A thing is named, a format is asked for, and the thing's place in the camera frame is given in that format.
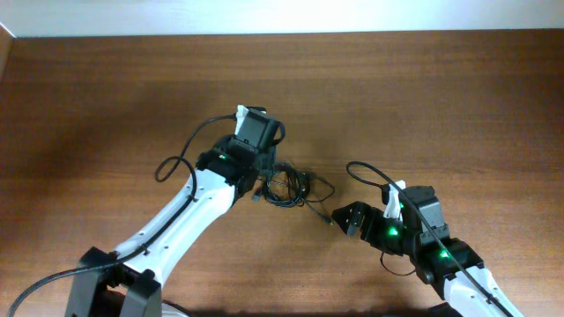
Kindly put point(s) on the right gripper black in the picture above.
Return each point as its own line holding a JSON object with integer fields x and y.
{"x": 368, "y": 228}

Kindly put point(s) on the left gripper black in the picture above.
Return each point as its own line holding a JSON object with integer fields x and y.
{"x": 271, "y": 163}

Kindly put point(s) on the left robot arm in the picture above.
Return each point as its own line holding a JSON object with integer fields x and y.
{"x": 129, "y": 280}

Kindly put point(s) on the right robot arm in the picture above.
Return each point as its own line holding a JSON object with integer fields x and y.
{"x": 412, "y": 224}

